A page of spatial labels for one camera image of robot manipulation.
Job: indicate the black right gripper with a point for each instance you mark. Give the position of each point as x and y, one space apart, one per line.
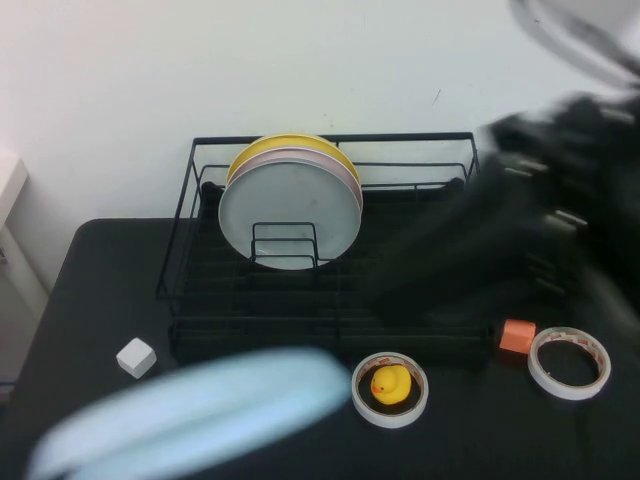
450 260

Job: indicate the light blue plate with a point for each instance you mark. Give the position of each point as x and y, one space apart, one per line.
200 410

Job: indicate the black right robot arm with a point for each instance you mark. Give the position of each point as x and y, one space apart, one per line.
590 165

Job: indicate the grey plate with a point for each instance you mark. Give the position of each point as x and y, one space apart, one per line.
280 200

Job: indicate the pink plate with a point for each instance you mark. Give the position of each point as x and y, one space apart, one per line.
290 152

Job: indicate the yellow plate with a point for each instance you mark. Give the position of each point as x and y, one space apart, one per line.
280 141

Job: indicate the orange foam cube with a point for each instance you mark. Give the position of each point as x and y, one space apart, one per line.
517 340

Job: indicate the yellow rubber duck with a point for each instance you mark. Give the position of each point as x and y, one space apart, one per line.
392 382

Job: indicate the narrow white tape roll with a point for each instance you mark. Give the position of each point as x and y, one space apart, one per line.
390 420

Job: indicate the wide white tape roll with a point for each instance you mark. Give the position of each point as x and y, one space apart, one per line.
565 390

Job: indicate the small white foam cube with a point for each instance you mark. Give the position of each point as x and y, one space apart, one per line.
136 357

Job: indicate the white side cabinet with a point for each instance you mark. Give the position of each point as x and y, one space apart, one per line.
12 185

